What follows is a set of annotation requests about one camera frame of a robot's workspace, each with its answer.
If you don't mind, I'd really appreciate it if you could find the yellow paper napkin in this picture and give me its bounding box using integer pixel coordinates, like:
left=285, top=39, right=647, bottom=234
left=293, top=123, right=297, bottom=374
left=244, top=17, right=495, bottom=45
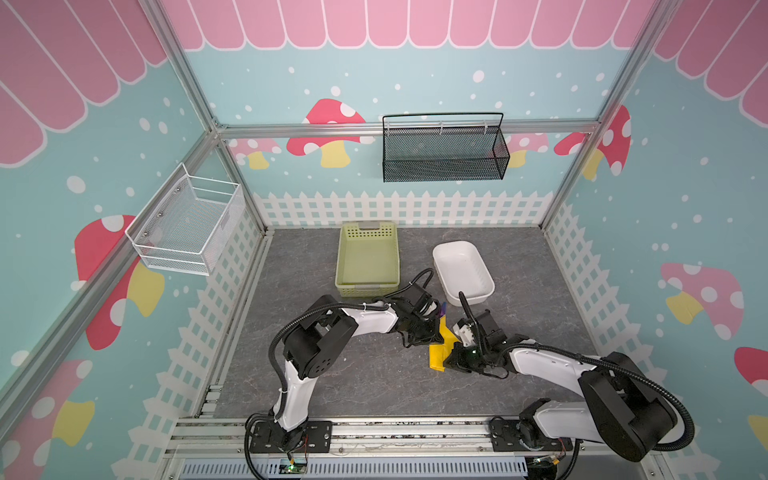
left=429, top=314, right=459, bottom=372

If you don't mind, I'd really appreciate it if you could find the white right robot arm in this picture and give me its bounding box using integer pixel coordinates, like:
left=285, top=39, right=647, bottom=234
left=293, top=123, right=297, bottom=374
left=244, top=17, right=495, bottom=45
left=430, top=311, right=693, bottom=462

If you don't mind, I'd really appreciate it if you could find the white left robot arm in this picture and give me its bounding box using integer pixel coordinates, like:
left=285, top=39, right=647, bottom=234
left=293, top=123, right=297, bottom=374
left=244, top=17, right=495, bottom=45
left=268, top=287, right=443, bottom=432

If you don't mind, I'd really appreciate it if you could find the white plastic tub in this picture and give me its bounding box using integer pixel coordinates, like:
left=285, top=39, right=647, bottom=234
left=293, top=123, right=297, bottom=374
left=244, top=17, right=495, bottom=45
left=432, top=241, right=495, bottom=307

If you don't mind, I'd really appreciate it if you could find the green perforated plastic basket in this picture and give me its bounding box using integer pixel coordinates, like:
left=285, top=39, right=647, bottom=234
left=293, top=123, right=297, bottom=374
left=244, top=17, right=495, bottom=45
left=335, top=221, right=401, bottom=298

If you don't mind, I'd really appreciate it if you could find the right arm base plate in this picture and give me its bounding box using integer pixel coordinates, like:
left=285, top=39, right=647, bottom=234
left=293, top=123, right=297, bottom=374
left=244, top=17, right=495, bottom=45
left=488, top=416, right=573, bottom=452

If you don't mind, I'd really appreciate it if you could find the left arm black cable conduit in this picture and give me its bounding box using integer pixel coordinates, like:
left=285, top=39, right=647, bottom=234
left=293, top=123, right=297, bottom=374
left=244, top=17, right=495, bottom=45
left=242, top=267, right=436, bottom=480

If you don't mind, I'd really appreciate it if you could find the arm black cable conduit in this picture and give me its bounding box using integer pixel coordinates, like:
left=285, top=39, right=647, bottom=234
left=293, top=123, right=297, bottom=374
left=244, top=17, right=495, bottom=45
left=242, top=267, right=436, bottom=480
left=458, top=290, right=696, bottom=480

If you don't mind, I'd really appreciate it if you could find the black mesh wall basket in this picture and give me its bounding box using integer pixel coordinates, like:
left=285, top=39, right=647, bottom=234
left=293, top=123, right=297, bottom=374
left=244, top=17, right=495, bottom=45
left=381, top=112, right=511, bottom=183

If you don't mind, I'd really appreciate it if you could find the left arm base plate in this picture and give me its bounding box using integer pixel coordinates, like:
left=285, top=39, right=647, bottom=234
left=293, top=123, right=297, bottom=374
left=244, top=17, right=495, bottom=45
left=246, top=419, right=333, bottom=454

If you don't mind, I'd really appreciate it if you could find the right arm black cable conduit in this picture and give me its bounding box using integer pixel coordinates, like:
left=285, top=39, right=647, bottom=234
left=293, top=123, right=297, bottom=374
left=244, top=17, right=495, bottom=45
left=458, top=290, right=696, bottom=480

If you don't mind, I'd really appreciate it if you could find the white wire wall basket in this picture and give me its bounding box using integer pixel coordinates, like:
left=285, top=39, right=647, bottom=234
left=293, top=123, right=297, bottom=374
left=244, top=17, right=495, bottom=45
left=125, top=164, right=246, bottom=276

